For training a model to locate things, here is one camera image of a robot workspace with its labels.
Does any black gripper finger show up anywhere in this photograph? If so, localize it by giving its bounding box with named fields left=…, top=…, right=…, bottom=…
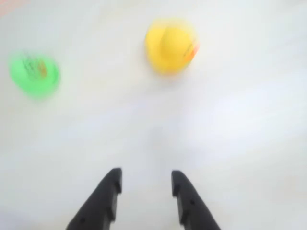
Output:
left=65, top=167, right=123, bottom=230
left=171, top=170, right=223, bottom=230

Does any green rubber duck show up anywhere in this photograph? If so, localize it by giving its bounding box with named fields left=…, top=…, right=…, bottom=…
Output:
left=8, top=51, right=60, bottom=100

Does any yellow rubber duck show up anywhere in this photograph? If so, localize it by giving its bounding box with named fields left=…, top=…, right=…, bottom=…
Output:
left=145, top=18, right=200, bottom=75

